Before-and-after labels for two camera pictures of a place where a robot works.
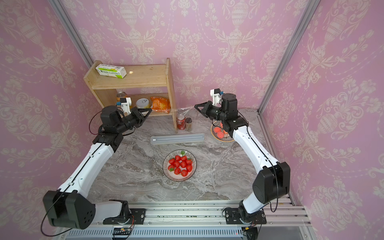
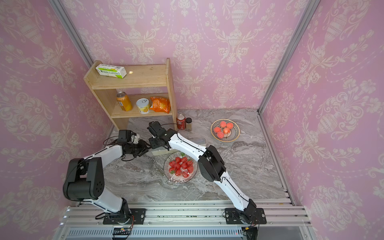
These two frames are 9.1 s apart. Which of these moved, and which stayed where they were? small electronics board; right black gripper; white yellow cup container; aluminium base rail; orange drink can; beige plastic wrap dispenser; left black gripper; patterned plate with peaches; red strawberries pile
Moved: beige plastic wrap dispenser; right black gripper; left black gripper
Stayed: small electronics board; aluminium base rail; white yellow cup container; patterned plate with peaches; orange drink can; red strawberries pile
